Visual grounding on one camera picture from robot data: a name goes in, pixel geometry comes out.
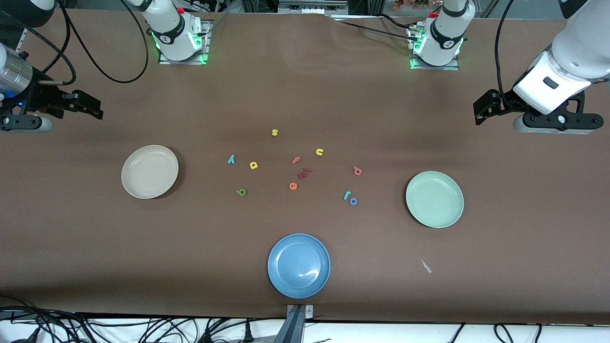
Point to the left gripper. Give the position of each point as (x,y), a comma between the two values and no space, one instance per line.
(506,100)

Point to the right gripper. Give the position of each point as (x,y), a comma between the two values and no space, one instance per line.
(40,97)

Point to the green letter b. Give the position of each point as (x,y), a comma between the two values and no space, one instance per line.
(238,192)

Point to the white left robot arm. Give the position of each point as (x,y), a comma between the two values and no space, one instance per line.
(445,40)

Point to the beige brown plate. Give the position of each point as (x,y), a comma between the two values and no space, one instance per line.
(149,171)

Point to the light green plate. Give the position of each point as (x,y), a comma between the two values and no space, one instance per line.
(434,199)

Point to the orange artificial flowers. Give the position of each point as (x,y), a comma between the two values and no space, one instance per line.
(414,4)

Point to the brown table cover sheet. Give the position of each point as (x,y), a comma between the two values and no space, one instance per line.
(95,247)

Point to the white paper scrap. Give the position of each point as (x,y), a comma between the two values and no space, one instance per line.
(425,266)

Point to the blue plate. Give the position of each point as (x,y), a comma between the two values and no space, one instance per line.
(299,266)

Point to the black power plug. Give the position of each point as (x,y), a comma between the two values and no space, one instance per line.
(248,333)

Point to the aluminium frame profile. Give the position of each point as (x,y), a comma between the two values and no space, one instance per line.
(20,43)

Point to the grey metal rail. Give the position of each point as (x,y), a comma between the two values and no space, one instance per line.
(312,6)

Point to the metal table edge bracket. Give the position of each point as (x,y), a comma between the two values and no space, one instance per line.
(296,324)

